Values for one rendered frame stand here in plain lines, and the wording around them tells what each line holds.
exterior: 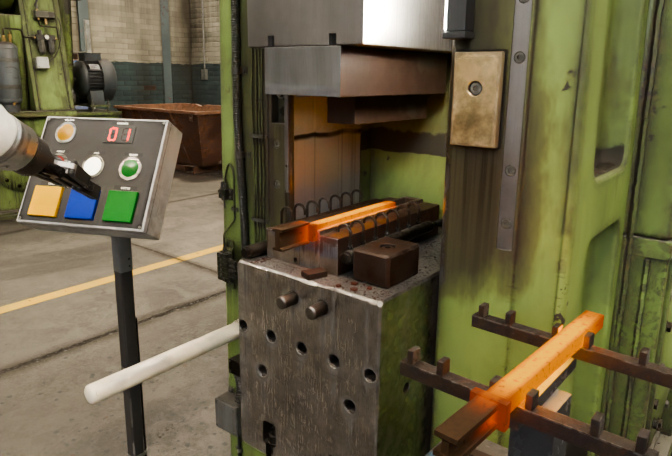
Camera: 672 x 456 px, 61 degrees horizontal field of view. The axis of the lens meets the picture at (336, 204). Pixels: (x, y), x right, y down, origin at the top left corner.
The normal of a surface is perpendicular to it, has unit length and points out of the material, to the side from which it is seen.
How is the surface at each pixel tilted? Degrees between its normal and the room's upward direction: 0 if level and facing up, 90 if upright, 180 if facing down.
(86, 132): 60
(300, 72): 90
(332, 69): 90
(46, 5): 79
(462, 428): 0
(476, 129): 90
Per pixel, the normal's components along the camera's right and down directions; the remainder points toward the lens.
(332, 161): 0.79, 0.14
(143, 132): -0.19, -0.31
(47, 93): 0.69, -0.03
